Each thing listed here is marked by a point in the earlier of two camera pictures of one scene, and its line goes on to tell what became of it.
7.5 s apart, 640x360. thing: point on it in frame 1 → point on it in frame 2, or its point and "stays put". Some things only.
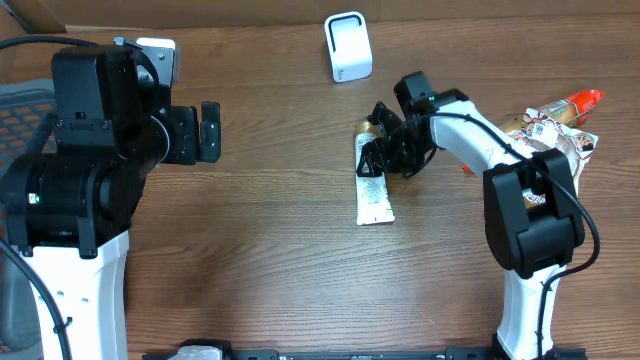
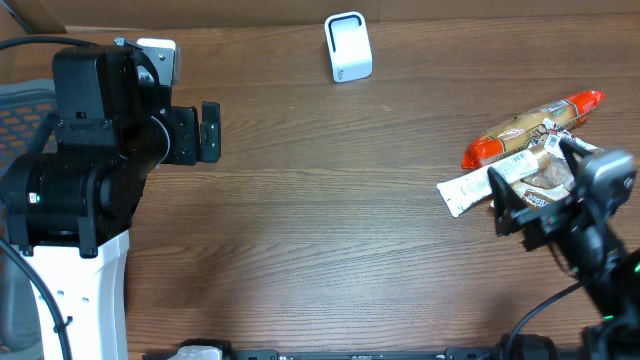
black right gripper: [382, 158] → [506, 207]
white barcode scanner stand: [348, 46] stays put
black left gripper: [188, 149] stays put
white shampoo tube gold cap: [373, 204] → [469, 190]
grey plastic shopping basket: [24, 108] stays put
